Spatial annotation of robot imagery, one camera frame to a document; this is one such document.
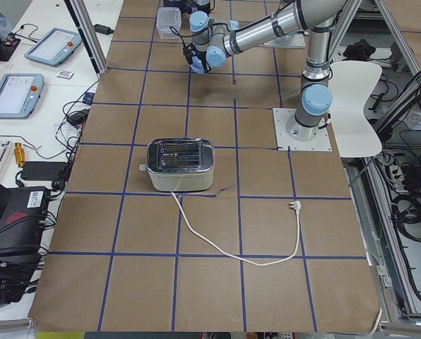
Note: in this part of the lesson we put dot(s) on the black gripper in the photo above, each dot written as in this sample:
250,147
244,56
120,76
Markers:
199,55

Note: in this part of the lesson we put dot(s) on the blue bowl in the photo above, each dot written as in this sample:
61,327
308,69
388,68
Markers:
198,66

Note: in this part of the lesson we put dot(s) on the clear plastic food container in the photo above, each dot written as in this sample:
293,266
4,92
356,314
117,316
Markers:
168,17

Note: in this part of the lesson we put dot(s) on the black power adapter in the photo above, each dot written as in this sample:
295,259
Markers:
103,29

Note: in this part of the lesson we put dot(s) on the cream steel toaster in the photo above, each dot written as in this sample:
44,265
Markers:
180,164

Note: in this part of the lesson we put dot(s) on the small printed card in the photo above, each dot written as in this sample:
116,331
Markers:
65,74

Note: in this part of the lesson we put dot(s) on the far teach pendant tablet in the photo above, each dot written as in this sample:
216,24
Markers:
55,47

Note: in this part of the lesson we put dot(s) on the teach pendant tablet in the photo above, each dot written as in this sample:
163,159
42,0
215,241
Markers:
55,47
19,94

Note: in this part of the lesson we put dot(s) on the white plastic chair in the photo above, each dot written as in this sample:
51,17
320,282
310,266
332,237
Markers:
351,85

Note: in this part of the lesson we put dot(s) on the near teach pendant tablet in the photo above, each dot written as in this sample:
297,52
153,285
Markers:
19,94

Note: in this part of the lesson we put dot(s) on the black power brick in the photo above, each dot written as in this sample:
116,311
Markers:
43,171

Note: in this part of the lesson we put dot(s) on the black laptop computer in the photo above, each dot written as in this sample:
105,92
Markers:
22,210

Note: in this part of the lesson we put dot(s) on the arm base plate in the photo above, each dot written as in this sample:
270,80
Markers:
290,135
295,41

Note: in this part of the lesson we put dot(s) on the aluminium frame post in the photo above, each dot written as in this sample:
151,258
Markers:
82,21

